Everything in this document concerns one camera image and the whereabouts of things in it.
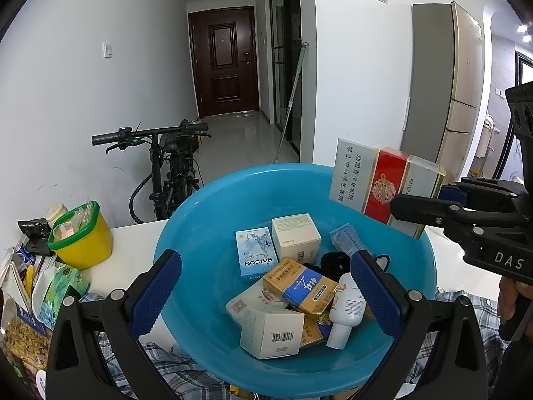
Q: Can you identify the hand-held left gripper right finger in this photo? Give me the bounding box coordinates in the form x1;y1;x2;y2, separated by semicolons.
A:
350;250;488;400

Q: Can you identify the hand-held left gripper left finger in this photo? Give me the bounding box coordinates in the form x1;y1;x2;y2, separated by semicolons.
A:
45;249;184;400

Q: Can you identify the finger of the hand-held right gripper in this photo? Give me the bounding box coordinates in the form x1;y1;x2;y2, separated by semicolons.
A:
391;194;521;239
439;177;529;212

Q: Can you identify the white lotion bottle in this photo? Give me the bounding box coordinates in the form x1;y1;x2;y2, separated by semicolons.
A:
326;272;368;350

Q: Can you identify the red white cigarette carton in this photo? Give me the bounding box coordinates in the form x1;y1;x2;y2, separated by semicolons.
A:
329;137;446;240

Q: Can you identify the blue plastic basin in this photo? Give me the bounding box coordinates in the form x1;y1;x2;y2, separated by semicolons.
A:
153;163;437;388

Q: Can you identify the white box with barcode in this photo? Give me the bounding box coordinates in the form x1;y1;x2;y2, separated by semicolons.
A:
239;306;305;360

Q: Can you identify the person's right hand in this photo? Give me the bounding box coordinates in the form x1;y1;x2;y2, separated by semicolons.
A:
497;277;533;328

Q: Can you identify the black hair accessory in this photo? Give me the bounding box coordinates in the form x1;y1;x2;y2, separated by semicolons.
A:
320;252;390;284

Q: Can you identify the blue wipe packet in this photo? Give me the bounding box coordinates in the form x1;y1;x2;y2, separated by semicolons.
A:
330;224;359;257

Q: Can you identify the blue plaid cloth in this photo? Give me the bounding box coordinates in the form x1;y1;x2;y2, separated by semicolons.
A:
79;287;513;400

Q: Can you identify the gold blue cigarette pack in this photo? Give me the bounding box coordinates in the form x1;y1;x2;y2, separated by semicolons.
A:
262;257;339;321

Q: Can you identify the yellow container green lid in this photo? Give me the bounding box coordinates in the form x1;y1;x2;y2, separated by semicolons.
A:
47;201;113;264

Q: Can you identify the green tissue pack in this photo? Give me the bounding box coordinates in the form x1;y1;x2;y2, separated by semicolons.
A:
32;262;91;330

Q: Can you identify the white square box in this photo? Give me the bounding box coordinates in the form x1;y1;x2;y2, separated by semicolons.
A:
272;213;322;264

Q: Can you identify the blue white small box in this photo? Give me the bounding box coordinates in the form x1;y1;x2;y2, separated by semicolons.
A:
235;227;279;281

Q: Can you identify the grey refrigerator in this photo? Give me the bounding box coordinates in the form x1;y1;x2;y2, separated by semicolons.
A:
400;2;486;180

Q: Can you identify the black bicycle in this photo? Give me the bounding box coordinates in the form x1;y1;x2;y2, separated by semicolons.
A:
92;119;212;222

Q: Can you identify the black crumpled bag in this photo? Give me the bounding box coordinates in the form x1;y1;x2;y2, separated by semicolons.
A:
17;218;51;255

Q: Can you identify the mop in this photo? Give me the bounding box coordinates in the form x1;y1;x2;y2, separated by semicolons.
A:
273;42;309;165

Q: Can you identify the black framed glass door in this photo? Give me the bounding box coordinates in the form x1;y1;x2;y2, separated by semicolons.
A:
268;0;302;153

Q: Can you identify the dark brown door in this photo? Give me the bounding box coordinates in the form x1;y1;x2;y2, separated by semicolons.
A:
188;6;260;119

